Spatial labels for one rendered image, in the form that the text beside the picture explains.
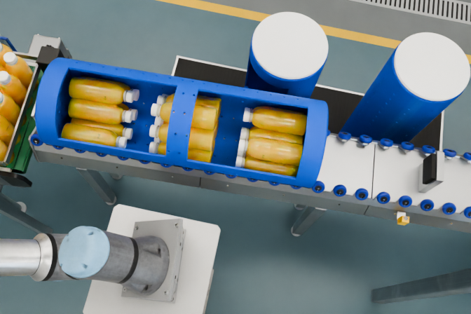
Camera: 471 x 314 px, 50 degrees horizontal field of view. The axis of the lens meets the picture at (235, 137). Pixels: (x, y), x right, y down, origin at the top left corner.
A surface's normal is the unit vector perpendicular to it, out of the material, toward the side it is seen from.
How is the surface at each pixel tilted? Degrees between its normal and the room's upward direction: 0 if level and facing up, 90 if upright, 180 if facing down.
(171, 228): 45
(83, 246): 37
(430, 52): 0
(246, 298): 0
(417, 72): 0
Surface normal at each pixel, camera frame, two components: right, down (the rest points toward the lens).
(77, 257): -0.56, -0.36
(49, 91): 0.01, -0.15
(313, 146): -0.02, 0.07
